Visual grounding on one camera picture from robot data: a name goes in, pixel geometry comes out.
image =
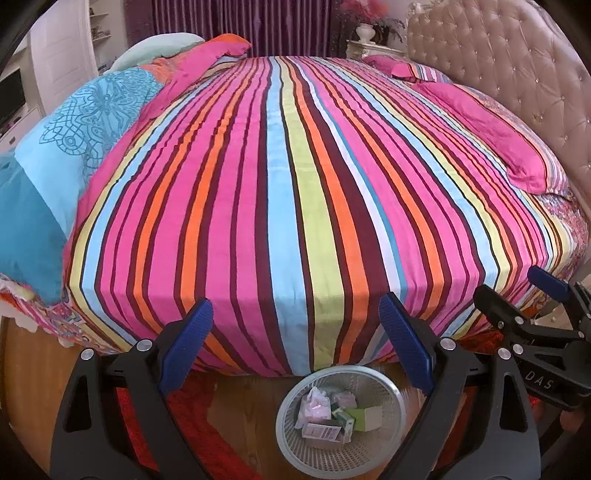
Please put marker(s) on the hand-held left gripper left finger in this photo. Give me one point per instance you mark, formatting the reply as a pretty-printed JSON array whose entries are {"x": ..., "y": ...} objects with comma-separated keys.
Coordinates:
[{"x": 187, "y": 346}]

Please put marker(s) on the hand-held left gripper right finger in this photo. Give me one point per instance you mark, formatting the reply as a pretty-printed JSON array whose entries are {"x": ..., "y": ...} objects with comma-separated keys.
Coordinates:
[{"x": 406, "y": 341}]

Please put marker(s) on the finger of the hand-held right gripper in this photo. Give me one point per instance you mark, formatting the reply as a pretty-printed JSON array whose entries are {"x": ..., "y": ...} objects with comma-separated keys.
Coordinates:
[
  {"x": 498, "y": 309},
  {"x": 547, "y": 280}
]

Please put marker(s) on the pink green tissue pack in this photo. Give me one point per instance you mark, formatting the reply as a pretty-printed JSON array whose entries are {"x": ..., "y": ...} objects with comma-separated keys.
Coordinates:
[{"x": 344, "y": 398}]

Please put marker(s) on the small green white box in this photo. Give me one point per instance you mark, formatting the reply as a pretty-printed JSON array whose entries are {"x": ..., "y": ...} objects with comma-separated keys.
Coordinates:
[{"x": 344, "y": 422}]

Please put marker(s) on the white plastic packet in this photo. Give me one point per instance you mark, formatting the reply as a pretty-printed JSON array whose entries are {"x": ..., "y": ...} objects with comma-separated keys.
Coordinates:
[{"x": 314, "y": 404}]

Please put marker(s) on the white medicine box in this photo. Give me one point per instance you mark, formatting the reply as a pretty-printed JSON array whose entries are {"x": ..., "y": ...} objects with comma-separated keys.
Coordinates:
[{"x": 321, "y": 432}]

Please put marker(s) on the white mesh wastebasket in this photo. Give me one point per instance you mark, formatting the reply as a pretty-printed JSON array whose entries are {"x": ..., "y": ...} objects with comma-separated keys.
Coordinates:
[{"x": 295, "y": 443}]

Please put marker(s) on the person's right hand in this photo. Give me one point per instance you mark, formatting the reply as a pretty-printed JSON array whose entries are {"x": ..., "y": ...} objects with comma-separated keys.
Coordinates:
[{"x": 575, "y": 422}]

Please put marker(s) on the red rug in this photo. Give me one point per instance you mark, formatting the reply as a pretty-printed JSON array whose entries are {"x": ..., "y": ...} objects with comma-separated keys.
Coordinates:
[{"x": 184, "y": 415}]

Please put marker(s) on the large pink striped pillow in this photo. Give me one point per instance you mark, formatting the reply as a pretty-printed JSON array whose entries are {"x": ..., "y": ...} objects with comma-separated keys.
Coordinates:
[{"x": 485, "y": 124}]

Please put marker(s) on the striped bed sheet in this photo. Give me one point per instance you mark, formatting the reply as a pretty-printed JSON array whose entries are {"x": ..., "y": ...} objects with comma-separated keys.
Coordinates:
[{"x": 295, "y": 207}]

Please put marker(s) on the beige tufted headboard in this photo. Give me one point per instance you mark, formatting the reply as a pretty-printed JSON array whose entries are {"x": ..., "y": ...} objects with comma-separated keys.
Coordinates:
[{"x": 508, "y": 60}]

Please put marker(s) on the blue patterned quilt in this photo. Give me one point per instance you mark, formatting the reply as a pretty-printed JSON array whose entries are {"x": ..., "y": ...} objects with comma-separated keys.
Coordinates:
[{"x": 69, "y": 138}]

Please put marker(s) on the small pink striped pillow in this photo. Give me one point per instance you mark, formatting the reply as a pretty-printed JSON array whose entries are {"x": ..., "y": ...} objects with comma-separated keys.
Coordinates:
[{"x": 392, "y": 67}]

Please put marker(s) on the white television cabinet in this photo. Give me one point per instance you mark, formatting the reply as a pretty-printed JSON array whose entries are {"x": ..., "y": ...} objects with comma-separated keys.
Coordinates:
[{"x": 32, "y": 115}]

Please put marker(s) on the pink orange quilt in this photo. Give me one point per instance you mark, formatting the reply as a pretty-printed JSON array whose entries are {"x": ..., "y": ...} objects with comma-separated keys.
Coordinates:
[{"x": 203, "y": 62}]

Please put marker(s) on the cream nightstand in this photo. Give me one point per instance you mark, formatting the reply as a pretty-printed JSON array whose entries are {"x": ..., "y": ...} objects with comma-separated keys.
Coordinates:
[{"x": 369, "y": 48}]

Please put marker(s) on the light green pillow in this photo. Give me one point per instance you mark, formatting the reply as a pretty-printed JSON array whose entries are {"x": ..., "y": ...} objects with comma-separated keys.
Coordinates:
[{"x": 157, "y": 48}]

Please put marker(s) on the black television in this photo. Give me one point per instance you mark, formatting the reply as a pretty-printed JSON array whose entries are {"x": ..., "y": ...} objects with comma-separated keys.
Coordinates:
[{"x": 11, "y": 97}]

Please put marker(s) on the white vase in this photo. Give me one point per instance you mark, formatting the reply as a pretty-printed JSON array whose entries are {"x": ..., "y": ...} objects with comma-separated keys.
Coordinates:
[{"x": 364, "y": 32}]

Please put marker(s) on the pink feather flowers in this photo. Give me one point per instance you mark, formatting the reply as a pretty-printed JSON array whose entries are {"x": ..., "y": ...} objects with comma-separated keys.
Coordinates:
[{"x": 364, "y": 8}]

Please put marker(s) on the purple curtain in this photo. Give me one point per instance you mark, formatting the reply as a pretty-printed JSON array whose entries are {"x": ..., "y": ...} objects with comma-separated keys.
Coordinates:
[{"x": 277, "y": 25}]

